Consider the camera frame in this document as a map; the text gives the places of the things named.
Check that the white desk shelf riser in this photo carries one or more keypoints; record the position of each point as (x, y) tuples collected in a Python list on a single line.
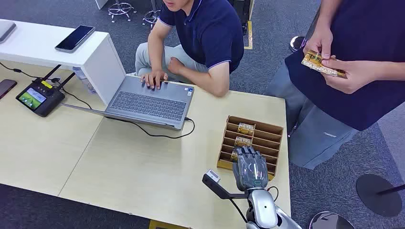
[(38, 44)]

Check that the wooden slotted card holder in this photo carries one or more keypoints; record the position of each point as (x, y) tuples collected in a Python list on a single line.
[(269, 139)]

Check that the grey closed tablet device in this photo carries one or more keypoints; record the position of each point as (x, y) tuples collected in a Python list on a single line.
[(5, 30)]

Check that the seated person's right hand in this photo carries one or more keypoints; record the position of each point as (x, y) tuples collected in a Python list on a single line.
[(154, 78)]

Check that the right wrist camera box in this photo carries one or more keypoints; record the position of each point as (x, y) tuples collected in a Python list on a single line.
[(212, 176)]

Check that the seated person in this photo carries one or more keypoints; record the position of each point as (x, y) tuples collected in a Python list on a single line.
[(205, 28)]

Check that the dark cabinet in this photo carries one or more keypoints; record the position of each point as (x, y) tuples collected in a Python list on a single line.
[(242, 12)]

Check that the gold hotel key card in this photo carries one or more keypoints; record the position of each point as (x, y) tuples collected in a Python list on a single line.
[(246, 129), (243, 142), (234, 156)]

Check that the dark red smartphone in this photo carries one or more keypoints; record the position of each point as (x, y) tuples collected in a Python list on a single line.
[(5, 88)]

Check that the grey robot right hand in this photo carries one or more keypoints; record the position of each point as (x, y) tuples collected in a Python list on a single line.
[(251, 169)]

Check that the large chrome round base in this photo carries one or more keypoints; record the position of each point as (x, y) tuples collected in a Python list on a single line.
[(329, 221)]

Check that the stack of gold key cards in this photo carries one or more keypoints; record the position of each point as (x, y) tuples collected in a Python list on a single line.
[(313, 62)]

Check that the chrome stool base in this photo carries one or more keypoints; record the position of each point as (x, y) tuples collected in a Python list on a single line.
[(151, 17), (121, 9)]

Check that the standing person's left forearm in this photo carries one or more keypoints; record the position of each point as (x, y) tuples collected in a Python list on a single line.
[(392, 70)]

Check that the standing person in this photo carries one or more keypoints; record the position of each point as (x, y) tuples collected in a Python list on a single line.
[(364, 104)]

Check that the small chrome round base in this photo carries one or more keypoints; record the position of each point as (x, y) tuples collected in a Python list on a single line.
[(296, 43)]

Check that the standing person's right hand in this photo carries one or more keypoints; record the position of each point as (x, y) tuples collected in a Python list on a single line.
[(321, 39)]

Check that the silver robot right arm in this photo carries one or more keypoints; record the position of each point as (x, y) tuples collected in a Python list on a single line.
[(264, 208)]

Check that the seated person's left hand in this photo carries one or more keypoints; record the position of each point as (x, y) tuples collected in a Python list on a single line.
[(175, 65)]

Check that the white furniture corner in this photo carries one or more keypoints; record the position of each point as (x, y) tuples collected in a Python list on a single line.
[(100, 3)]

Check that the grey open laptop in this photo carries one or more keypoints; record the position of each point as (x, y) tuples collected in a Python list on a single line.
[(148, 104)]

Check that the black smartphone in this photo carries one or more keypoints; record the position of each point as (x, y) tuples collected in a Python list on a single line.
[(75, 38)]

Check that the black remote controller with screen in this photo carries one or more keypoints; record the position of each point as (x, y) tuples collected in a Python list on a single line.
[(41, 101)]

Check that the seated person's right forearm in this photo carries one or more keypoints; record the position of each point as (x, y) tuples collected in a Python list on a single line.
[(155, 50)]

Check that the black round stanchion base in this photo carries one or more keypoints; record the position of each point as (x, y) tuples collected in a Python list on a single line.
[(376, 199)]

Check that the yellow floor tape strip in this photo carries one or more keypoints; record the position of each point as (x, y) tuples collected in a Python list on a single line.
[(249, 34), (161, 225)]

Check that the clear plastic water bottle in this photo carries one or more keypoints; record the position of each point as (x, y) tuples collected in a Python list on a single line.
[(84, 80)]

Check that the standing person's left hand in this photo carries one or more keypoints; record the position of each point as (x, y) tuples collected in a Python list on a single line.
[(356, 75)]

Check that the seated person's left forearm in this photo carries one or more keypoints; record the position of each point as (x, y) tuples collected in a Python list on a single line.
[(205, 79)]

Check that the standing person's right forearm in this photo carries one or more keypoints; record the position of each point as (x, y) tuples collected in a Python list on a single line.
[(324, 15)]

